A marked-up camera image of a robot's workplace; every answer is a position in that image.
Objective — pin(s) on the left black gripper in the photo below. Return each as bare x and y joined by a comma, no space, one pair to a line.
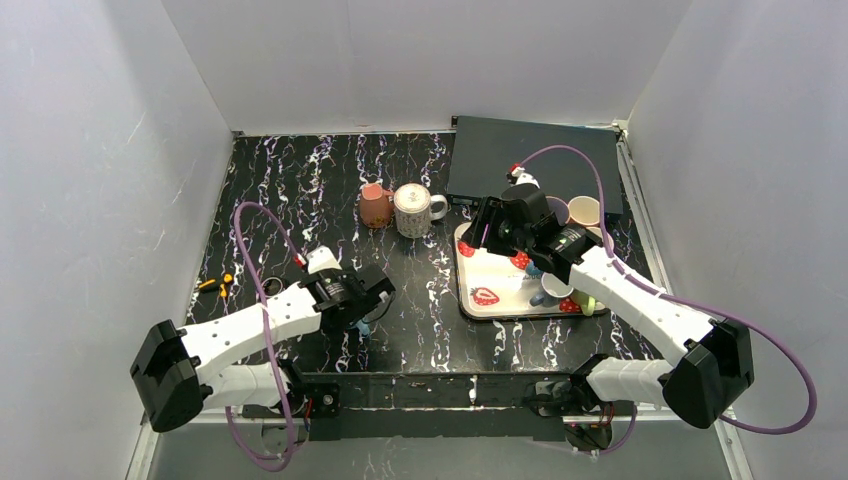
374,289

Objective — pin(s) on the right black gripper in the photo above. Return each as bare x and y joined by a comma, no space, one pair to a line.
482,221

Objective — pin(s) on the brown mug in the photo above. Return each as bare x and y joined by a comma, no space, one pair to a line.
375,205

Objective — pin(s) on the small grey blue mug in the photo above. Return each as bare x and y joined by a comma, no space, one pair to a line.
551,291

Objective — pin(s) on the light green mug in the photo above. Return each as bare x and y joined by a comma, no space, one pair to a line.
588,305

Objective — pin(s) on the light blue faceted mug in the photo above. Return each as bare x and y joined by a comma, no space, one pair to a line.
363,328

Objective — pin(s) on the beige pink mug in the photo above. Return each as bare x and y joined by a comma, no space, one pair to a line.
560,209

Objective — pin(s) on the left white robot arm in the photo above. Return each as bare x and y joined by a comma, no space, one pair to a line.
179,372

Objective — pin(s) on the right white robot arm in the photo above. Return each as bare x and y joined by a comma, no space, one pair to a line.
706,361

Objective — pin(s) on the white floral mug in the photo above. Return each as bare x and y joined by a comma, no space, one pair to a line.
416,209

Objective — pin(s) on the black mug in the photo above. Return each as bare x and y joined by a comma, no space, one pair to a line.
272,286

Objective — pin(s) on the strawberry print white tray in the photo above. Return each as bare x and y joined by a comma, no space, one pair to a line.
496,287

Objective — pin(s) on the dark flat metal box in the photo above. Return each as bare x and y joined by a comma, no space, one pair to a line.
485,149

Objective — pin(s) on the yellow black small tool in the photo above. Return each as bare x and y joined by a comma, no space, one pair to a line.
219,285

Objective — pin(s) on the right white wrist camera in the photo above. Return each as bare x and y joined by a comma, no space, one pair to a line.
518,175

